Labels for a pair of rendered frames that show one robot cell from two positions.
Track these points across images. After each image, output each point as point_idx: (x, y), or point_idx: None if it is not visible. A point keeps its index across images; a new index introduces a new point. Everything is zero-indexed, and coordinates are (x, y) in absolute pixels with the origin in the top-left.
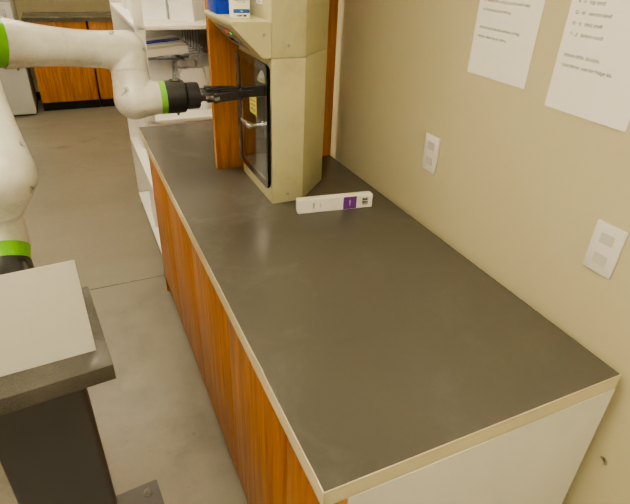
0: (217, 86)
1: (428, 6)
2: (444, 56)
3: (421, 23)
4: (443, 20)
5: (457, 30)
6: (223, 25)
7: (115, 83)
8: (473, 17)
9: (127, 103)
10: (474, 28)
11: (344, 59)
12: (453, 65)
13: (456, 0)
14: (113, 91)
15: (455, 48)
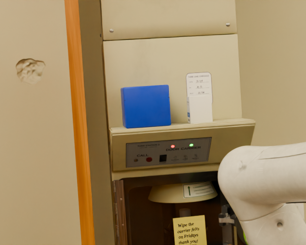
0: (226, 210)
1: (248, 93)
2: (284, 129)
3: (242, 109)
4: (273, 100)
5: (294, 104)
6: (190, 135)
7: (293, 219)
8: None
9: None
10: None
11: (94, 180)
12: (298, 132)
13: (285, 82)
14: (290, 235)
15: (296, 119)
